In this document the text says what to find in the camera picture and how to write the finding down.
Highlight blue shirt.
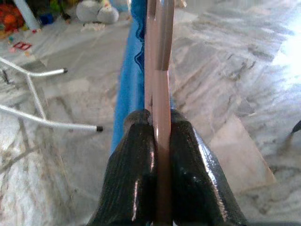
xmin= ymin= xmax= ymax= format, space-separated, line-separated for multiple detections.
xmin=110 ymin=0 xmax=153 ymax=155

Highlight red toy pile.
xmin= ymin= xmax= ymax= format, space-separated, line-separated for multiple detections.
xmin=0 ymin=3 xmax=24 ymax=33

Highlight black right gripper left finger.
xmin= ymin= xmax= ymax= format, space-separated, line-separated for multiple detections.
xmin=88 ymin=109 xmax=158 ymax=226

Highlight light blue folding table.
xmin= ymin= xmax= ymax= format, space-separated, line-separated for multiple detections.
xmin=0 ymin=56 xmax=104 ymax=132

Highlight pink plastic hanger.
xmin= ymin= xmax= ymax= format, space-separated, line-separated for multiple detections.
xmin=143 ymin=0 xmax=176 ymax=226

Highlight small grey round cushion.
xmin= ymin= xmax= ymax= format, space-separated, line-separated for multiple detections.
xmin=97 ymin=6 xmax=119 ymax=24

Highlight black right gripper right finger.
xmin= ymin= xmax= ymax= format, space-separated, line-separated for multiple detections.
xmin=169 ymin=109 xmax=248 ymax=226

